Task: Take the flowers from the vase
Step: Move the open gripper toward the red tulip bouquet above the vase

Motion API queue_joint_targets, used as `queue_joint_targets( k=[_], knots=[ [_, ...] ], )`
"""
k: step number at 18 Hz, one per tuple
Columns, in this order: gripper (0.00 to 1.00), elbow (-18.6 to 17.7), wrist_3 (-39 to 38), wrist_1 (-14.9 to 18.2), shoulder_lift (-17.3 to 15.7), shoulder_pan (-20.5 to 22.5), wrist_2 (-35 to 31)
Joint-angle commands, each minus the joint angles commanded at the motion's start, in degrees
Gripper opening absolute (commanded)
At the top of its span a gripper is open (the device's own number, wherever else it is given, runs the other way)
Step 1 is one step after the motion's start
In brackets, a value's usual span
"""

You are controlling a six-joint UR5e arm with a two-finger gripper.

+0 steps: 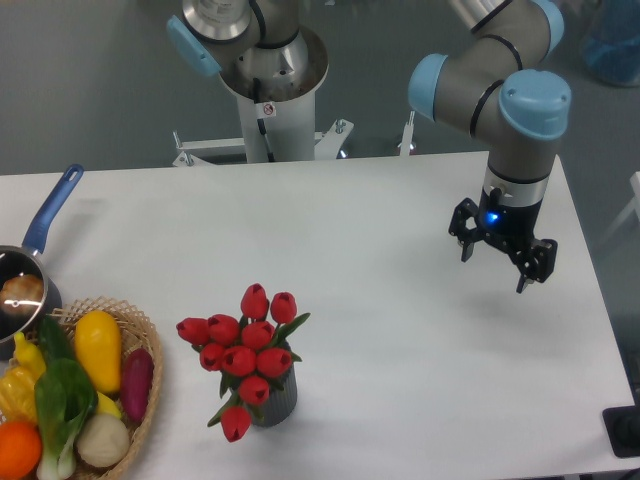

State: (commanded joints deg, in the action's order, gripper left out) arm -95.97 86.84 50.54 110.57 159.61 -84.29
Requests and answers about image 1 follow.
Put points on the blue transparent container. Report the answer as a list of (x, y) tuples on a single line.
[(610, 48)]

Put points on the white furniture frame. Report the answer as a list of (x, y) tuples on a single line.
[(623, 225)]

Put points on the small yellow pepper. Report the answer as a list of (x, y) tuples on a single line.
[(29, 356)]

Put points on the blue handled saucepan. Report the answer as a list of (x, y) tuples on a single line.
[(25, 259)]

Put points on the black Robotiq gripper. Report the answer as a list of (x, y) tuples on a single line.
[(508, 228)]

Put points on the black device at table edge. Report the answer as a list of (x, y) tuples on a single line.
[(622, 426)]

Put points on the dark grey ribbed vase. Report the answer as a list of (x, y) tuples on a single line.
[(277, 367)]

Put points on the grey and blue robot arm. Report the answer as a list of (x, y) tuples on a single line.
[(495, 92)]

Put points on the purple sweet potato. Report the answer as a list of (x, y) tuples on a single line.
[(136, 384)]

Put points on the woven wicker basket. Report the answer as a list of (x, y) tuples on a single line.
[(137, 331)]

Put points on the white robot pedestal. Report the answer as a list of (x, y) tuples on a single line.
[(275, 90)]

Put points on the yellow lemon piece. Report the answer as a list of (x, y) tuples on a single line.
[(105, 405)]

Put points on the browned bun in pot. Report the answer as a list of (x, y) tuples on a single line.
[(22, 295)]

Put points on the green bok choy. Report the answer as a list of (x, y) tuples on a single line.
[(65, 398)]

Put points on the yellow squash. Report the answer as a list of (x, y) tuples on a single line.
[(98, 347)]

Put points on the yellow bell pepper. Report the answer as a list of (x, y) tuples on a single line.
[(18, 396)]

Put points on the red tulip bouquet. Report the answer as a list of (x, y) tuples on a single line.
[(230, 346)]

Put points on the orange fruit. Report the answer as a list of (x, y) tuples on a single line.
[(21, 449)]

